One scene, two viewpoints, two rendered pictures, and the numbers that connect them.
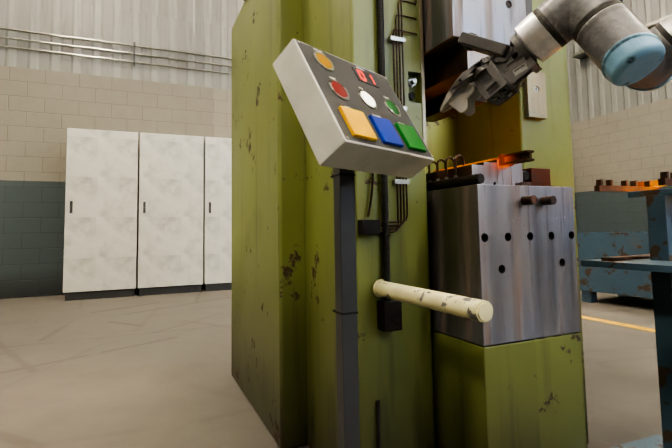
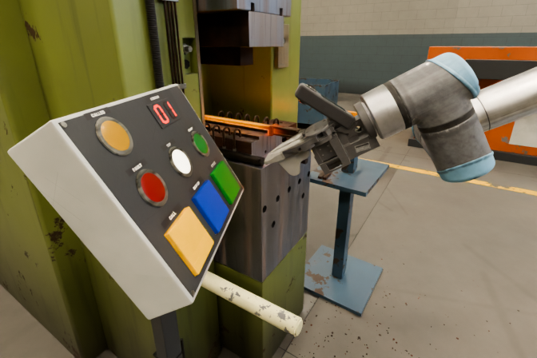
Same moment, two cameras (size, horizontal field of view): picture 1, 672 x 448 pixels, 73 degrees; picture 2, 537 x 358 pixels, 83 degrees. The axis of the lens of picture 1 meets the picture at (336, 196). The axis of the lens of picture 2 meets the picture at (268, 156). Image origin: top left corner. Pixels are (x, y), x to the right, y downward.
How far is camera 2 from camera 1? 0.72 m
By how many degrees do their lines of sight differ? 42
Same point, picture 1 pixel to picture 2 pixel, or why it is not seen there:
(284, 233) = (41, 201)
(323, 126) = (149, 277)
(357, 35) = not seen: outside the picture
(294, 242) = not seen: hidden behind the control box
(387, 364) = (185, 310)
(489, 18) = not seen: outside the picture
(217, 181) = not seen: outside the picture
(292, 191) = not seen: hidden behind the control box
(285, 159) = (20, 119)
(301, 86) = (91, 211)
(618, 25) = (475, 143)
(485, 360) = (262, 290)
